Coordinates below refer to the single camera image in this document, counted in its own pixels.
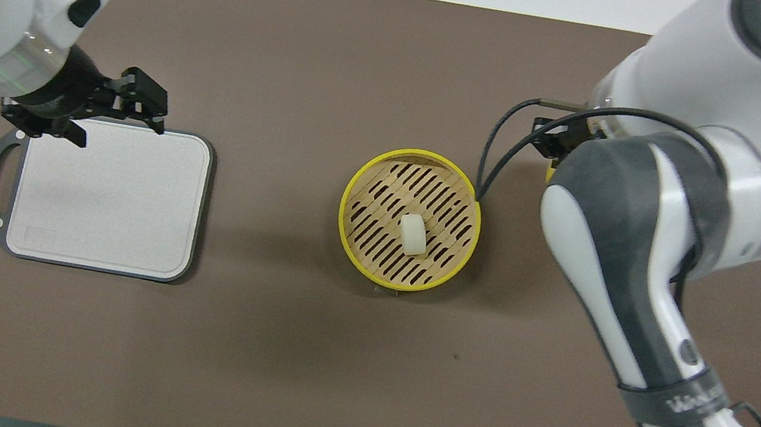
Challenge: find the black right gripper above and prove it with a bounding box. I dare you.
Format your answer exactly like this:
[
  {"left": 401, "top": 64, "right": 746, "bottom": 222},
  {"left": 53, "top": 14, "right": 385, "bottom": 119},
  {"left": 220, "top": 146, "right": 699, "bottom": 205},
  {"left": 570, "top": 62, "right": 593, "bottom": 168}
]
[{"left": 527, "top": 108, "right": 599, "bottom": 168}]

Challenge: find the brown table mat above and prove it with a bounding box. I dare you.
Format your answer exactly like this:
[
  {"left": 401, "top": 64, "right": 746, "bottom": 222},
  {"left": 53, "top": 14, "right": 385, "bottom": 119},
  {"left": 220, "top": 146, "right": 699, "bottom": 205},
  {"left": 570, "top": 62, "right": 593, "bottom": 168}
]
[{"left": 0, "top": 0, "right": 761, "bottom": 427}]

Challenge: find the yellow bamboo steamer basket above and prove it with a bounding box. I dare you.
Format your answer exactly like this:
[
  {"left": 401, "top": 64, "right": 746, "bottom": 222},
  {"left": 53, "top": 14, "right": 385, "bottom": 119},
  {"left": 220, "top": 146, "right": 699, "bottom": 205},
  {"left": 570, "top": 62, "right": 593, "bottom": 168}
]
[{"left": 326, "top": 138, "right": 493, "bottom": 310}]

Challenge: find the white cutting board grey rim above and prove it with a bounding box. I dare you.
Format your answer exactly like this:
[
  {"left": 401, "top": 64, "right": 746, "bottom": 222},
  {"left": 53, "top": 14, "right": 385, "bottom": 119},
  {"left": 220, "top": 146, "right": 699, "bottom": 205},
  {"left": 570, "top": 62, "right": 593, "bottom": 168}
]
[{"left": 0, "top": 102, "right": 218, "bottom": 288}]

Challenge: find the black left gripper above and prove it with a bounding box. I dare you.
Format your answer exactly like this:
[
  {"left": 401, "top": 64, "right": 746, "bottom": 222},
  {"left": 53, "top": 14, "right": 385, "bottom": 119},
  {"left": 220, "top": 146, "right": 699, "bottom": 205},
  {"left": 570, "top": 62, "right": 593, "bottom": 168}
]
[{"left": 0, "top": 35, "right": 177, "bottom": 161}]

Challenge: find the white steamed bun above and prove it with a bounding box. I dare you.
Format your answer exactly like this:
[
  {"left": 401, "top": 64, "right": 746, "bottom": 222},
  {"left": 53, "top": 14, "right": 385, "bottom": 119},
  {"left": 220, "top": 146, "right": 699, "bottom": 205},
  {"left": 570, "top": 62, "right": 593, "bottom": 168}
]
[{"left": 395, "top": 211, "right": 434, "bottom": 259}]

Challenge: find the black Wanjeed velcro strap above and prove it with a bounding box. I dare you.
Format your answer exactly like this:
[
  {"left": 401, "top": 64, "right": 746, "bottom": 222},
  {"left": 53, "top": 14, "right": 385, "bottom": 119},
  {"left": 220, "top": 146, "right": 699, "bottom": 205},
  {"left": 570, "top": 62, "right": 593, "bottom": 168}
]
[{"left": 611, "top": 354, "right": 739, "bottom": 427}]

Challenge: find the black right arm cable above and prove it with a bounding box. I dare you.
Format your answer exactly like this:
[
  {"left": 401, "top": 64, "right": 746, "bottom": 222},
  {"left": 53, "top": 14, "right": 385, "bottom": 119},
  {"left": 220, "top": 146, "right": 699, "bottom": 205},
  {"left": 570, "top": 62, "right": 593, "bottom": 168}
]
[{"left": 441, "top": 85, "right": 761, "bottom": 427}]

